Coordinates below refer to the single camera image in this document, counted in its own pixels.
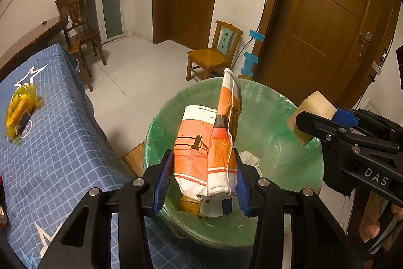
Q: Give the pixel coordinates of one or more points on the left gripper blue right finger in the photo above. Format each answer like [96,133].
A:
[242,191]

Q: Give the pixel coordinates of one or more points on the orange white paper cup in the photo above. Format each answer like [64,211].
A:
[204,160]

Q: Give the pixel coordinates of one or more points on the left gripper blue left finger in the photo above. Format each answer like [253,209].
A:
[165,172]

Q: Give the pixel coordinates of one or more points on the green lined trash bin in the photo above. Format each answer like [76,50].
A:
[262,130]

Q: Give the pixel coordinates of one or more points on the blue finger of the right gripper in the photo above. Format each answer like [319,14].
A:
[345,118]

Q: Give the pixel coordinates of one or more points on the dark wooden dining table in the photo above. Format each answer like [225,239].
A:
[31,43]

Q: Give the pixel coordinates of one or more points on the small yellow wooden chair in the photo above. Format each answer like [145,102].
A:
[207,61]

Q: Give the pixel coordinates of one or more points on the blue star tablecloth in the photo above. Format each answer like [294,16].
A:
[61,154]

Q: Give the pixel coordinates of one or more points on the white blue tissue pack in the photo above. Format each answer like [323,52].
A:
[214,208]

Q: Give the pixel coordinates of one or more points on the beige sponge block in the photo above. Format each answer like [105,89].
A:
[315,105]

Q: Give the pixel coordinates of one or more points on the dark wooden chair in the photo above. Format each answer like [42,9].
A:
[79,32]

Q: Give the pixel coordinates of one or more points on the yellow wrapper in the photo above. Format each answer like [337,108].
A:
[190,206]

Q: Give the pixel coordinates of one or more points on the yellow plastic snack bag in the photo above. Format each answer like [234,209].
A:
[23,104]

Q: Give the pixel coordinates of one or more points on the brown entrance door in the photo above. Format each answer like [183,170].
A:
[330,46]

